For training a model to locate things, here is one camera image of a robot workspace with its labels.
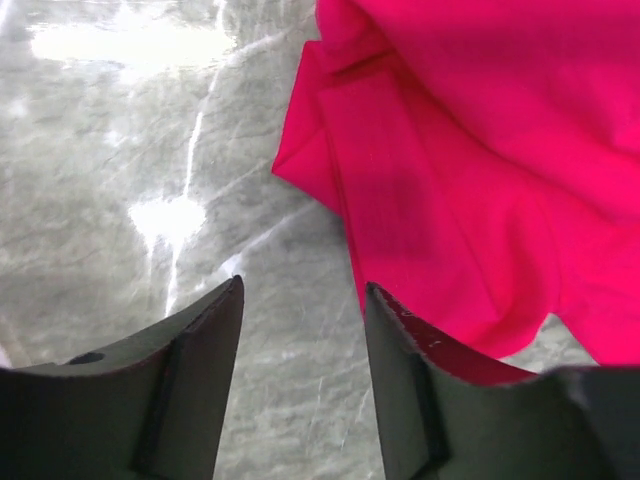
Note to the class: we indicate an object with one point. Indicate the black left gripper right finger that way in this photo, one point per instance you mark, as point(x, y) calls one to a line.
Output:
point(446, 411)

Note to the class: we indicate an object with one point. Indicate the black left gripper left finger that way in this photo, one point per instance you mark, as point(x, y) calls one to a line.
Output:
point(149, 406)

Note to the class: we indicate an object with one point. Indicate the red t shirt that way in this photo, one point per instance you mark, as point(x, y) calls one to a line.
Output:
point(484, 157)

